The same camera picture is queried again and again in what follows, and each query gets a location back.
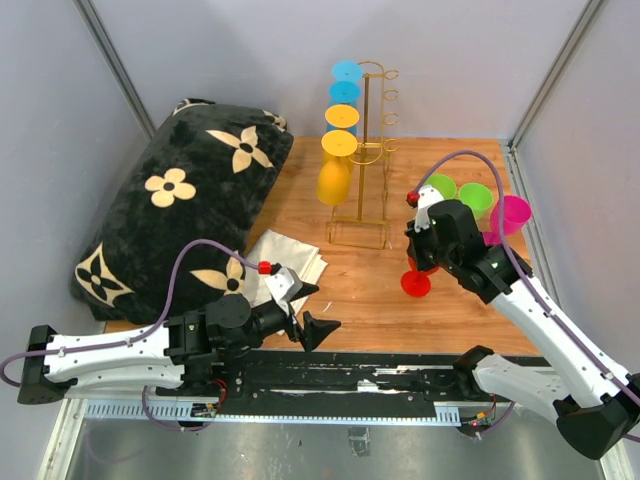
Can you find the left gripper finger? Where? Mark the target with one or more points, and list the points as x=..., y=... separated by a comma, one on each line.
x=315, y=331
x=303, y=290

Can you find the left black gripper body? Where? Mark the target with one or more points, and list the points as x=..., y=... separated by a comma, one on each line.
x=269, y=320

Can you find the rear blue wine glass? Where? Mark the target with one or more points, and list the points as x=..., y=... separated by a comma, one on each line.
x=347, y=71

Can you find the magenta wine glass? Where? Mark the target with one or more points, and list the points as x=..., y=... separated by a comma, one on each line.
x=517, y=212

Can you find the front blue wine glass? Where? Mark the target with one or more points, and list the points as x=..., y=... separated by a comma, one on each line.
x=344, y=92

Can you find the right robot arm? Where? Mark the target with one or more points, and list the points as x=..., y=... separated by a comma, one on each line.
x=594, y=402

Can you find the gold wire glass rack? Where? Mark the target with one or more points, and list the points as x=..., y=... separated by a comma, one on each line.
x=362, y=220

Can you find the blue wine glass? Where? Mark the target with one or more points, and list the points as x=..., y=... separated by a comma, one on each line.
x=347, y=71
x=344, y=92

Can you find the green wine glass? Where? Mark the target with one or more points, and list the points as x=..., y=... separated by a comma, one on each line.
x=444, y=184
x=477, y=197

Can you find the yellow wine glass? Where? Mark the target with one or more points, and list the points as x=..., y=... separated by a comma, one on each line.
x=340, y=138
x=334, y=180

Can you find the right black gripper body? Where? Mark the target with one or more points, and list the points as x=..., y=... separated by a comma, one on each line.
x=426, y=253

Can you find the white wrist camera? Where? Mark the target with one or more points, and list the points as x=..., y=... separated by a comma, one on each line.
x=428, y=197
x=283, y=284

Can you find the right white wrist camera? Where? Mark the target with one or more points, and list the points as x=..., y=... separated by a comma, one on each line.
x=428, y=197

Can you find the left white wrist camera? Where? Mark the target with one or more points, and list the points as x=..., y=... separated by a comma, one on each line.
x=283, y=284

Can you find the black floral plush pillow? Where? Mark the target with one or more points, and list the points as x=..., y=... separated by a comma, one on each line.
x=205, y=175

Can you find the folded white cloth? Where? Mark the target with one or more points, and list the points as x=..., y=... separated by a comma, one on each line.
x=304, y=259

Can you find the red wine glass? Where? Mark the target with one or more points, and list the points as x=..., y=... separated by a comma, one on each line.
x=416, y=283

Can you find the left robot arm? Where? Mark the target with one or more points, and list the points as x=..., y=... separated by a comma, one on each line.
x=182, y=354

